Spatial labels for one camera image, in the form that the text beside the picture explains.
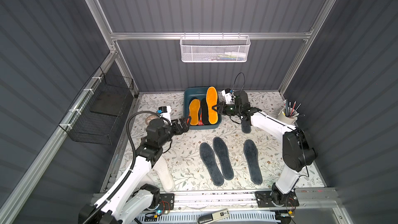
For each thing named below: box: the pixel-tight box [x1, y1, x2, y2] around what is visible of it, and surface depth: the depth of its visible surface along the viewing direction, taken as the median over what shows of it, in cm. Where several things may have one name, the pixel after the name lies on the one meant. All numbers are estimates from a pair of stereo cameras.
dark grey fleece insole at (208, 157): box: [199, 142, 225, 187], surface depth 86 cm
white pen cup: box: [277, 106, 300, 124], surface depth 98 cm
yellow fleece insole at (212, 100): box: [206, 86, 219, 125], surface depth 89 cm
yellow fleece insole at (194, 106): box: [188, 98, 201, 126], surface depth 108 cm
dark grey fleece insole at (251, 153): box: [243, 139, 263, 185], surface depth 88 cm
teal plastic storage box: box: [183, 86, 222, 130], surface depth 103 cm
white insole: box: [152, 155, 175, 193], surface depth 83 cm
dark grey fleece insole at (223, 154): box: [212, 136, 235, 180], surface depth 89 cm
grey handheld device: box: [196, 208, 230, 224], surface depth 68 cm
